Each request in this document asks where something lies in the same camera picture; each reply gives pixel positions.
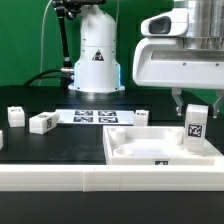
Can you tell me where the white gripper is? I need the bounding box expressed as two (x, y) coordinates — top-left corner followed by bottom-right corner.
(132, 38), (224, 118)

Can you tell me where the white square tabletop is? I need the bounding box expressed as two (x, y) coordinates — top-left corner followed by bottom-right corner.
(103, 126), (224, 166)

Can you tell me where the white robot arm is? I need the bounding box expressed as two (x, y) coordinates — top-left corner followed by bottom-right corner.
(71, 0), (224, 114)

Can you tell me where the tag sheet on table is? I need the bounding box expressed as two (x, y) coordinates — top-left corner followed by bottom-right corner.
(56, 109), (134, 125)

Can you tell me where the white part at left edge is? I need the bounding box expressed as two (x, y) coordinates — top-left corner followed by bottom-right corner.
(0, 130), (3, 150)

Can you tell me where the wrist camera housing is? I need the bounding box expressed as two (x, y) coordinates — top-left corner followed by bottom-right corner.
(141, 8), (189, 37)

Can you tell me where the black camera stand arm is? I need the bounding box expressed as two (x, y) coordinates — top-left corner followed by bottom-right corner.
(52, 0), (107, 68)

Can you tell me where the black cable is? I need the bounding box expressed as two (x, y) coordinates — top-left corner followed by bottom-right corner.
(22, 68), (75, 88)

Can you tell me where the white cable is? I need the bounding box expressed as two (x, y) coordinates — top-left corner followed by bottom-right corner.
(38, 0), (54, 86)

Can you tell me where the white front wall rail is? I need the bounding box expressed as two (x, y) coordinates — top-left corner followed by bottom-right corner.
(0, 165), (224, 192)

